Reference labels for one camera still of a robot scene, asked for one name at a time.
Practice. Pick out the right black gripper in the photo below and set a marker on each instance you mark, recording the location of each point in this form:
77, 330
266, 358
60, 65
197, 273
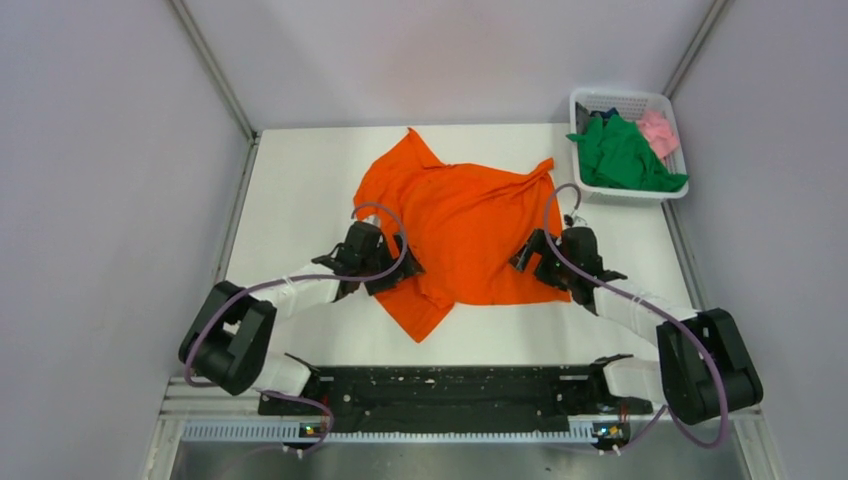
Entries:
538, 242

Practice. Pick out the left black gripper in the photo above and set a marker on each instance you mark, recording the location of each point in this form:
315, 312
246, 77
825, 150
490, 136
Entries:
411, 269

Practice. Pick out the orange t shirt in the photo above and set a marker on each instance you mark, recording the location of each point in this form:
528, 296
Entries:
463, 223

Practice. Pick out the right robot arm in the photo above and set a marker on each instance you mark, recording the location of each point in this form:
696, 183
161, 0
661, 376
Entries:
703, 366

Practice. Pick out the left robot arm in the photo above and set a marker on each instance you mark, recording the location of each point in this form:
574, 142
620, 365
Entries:
228, 343

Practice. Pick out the green t shirt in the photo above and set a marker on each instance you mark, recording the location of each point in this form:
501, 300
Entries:
614, 154

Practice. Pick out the dark blue t shirt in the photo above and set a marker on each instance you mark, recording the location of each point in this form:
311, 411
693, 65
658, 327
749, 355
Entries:
605, 114

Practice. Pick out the pink t shirt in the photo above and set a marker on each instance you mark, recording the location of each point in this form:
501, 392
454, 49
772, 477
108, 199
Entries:
658, 132

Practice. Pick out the white plastic basket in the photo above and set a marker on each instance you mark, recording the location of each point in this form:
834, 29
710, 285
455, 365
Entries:
631, 106

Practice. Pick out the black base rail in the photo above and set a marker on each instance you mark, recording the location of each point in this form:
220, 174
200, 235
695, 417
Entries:
457, 399

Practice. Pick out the white cable duct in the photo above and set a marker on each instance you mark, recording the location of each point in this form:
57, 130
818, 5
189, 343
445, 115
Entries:
308, 432

